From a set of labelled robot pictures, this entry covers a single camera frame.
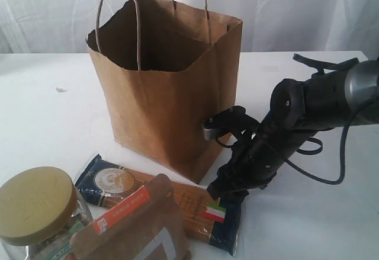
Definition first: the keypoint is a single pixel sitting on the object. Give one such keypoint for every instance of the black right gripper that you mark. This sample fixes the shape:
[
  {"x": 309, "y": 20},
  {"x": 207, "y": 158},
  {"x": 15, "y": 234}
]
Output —
[{"x": 256, "y": 157}]

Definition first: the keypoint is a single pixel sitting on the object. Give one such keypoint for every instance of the brown kraft pouch orange label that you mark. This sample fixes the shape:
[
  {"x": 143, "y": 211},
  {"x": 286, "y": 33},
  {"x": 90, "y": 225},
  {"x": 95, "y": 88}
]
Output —
[{"x": 146, "y": 225}]

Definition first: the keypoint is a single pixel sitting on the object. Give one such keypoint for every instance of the brown paper bag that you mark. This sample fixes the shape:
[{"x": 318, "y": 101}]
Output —
[{"x": 165, "y": 67}]

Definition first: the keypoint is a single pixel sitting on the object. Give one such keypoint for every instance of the glass jar gold lid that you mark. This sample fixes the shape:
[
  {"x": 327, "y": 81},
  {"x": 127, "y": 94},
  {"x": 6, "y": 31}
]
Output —
[{"x": 41, "y": 209}]

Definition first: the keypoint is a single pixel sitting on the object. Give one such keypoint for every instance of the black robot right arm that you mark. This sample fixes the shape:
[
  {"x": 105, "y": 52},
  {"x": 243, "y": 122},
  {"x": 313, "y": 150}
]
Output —
[{"x": 337, "y": 95}]

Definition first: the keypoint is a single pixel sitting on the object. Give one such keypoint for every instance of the spaghetti packet dark blue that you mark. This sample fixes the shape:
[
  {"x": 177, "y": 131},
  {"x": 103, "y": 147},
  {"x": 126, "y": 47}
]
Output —
[{"x": 214, "y": 222}]

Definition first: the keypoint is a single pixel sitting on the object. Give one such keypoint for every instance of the small white paper scrap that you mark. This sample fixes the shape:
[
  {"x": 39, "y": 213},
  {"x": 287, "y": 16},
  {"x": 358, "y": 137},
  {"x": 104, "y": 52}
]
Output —
[{"x": 60, "y": 90}]

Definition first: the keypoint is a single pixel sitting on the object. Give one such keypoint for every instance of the white curtain backdrop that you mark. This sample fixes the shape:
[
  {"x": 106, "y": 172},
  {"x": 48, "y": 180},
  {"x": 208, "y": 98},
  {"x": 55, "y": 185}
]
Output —
[{"x": 61, "y": 26}]

